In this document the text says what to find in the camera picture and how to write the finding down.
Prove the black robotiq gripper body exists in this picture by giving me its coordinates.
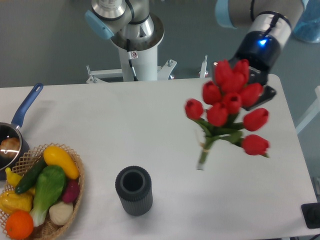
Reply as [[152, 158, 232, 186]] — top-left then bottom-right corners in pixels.
[[228, 31, 280, 86]]

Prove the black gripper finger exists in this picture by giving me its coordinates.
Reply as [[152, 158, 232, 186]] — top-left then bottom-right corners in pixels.
[[242, 85, 277, 112]]

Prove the red tulip bouquet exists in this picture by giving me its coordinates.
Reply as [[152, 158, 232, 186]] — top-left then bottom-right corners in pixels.
[[184, 59, 270, 170]]

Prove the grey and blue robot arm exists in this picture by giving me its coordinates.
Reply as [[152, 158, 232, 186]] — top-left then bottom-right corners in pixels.
[[85, 0, 308, 106]]

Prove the dark grey ribbed vase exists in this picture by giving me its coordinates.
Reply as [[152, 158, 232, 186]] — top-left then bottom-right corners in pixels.
[[115, 165, 153, 216]]

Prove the black device at edge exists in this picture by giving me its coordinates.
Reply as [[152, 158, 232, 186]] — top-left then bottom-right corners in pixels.
[[301, 202, 320, 229]]

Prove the yellow squash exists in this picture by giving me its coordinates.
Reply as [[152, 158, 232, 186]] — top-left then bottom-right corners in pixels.
[[43, 145, 80, 180]]

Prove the green bok choy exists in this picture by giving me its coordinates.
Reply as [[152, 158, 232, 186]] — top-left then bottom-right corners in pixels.
[[30, 165, 67, 228]]

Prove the woven wicker basket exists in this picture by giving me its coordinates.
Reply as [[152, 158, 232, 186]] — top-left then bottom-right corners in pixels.
[[0, 143, 85, 240]]

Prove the white garlic bulb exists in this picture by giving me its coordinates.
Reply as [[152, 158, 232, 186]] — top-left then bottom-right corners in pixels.
[[49, 201, 74, 226]]

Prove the dark green cucumber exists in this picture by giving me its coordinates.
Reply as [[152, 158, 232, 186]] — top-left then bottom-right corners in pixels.
[[14, 157, 47, 194]]

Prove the brown bread roll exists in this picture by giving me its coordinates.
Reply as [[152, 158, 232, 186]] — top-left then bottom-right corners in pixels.
[[0, 137, 20, 160]]

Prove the small yellow banana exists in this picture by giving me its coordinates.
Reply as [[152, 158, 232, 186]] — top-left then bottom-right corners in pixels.
[[5, 167, 23, 188]]

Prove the yellow bell pepper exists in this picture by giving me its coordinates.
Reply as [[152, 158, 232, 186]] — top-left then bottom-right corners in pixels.
[[0, 190, 33, 215]]

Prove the orange fruit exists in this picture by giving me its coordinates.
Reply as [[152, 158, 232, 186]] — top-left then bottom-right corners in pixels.
[[5, 210, 34, 240]]

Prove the white frame at right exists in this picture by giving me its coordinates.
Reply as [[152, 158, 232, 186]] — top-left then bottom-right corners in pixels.
[[295, 85, 320, 134]]

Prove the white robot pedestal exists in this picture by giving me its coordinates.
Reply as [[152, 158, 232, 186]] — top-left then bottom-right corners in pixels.
[[85, 12, 210, 84]]

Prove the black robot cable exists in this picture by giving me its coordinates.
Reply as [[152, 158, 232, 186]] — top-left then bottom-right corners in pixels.
[[125, 38, 139, 82]]

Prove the blue handled saucepan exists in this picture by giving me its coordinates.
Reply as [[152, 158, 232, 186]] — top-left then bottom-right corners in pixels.
[[0, 83, 44, 181]]

